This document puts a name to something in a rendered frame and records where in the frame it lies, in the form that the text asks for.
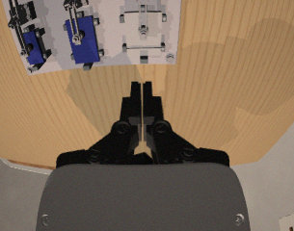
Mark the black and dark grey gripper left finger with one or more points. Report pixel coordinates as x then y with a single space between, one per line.
116 148

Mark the blue flat plate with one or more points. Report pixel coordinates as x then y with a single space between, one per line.
87 52
36 56

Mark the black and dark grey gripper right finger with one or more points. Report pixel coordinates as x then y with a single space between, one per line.
169 147

